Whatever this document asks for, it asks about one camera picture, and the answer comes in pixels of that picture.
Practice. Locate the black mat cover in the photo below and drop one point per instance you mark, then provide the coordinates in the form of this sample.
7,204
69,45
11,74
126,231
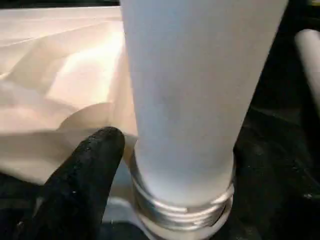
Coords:
275,87

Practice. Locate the white plastic table leg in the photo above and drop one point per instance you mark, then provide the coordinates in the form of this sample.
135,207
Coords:
308,55
195,87

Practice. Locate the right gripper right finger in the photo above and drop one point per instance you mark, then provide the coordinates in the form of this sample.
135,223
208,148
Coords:
275,212

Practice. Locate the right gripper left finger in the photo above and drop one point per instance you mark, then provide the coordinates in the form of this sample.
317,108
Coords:
75,190

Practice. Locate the white plastic table top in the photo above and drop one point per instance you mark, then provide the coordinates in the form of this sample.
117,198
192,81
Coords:
50,75

